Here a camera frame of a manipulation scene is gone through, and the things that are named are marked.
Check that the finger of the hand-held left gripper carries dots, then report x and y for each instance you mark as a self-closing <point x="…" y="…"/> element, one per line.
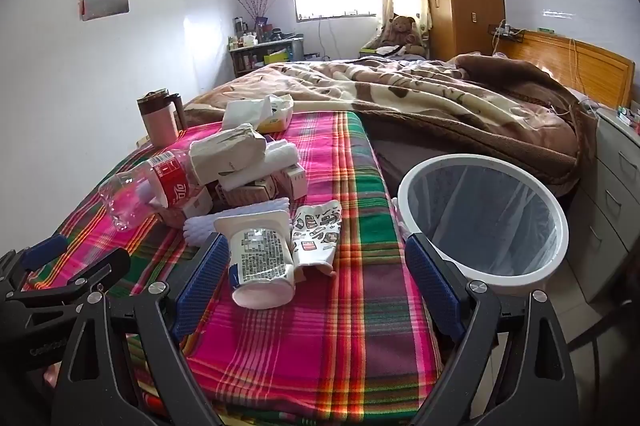
<point x="45" y="251"/>
<point x="100" y="268"/>

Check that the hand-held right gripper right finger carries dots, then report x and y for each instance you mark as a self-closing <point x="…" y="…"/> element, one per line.
<point x="435" y="291"/>

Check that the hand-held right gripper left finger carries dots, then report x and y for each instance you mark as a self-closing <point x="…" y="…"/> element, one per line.
<point x="202" y="281"/>

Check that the pale lavender towel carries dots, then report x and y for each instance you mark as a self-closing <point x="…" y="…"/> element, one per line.
<point x="205" y="231"/>

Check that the white cardboard box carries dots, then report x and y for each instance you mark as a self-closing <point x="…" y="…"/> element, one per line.
<point x="195" y="206"/>

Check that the white trash bin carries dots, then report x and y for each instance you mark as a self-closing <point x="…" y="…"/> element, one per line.
<point x="480" y="216"/>

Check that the purple drink carton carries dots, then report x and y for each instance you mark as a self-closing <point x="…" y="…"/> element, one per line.
<point x="245" y="194"/>

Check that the plastic bottle with red label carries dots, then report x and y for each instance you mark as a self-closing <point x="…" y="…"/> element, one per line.
<point x="165" y="181"/>

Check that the white printed pouch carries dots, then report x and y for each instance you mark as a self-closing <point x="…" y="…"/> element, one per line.
<point x="315" y="231"/>

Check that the beige paper packet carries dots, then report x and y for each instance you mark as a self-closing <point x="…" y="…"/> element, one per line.
<point x="227" y="153"/>

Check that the white towel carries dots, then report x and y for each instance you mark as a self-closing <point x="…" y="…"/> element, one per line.
<point x="280" y="153"/>

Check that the pink green plaid blanket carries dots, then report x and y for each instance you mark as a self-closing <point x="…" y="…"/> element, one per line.
<point x="350" y="306"/>

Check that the pink mug with brown lid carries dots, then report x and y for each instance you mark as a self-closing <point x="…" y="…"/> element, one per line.
<point x="160" y="125"/>

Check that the yellow tissue pack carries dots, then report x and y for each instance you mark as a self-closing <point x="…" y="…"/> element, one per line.
<point x="250" y="110"/>

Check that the brown patterned blanket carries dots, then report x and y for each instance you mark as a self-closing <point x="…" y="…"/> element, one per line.
<point x="425" y="105"/>

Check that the grey nightstand with drawers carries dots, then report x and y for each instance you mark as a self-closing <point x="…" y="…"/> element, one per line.
<point x="610" y="186"/>

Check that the cluttered grey shelf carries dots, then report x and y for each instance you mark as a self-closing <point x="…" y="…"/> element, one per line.
<point x="260" y="55"/>

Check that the brown teddy bear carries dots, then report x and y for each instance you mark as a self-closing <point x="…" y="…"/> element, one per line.
<point x="402" y="30"/>

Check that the wooden headboard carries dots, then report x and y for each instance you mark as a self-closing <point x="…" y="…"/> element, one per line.
<point x="575" y="65"/>

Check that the dried branches bouquet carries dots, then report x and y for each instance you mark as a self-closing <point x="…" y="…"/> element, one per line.
<point x="257" y="3"/>

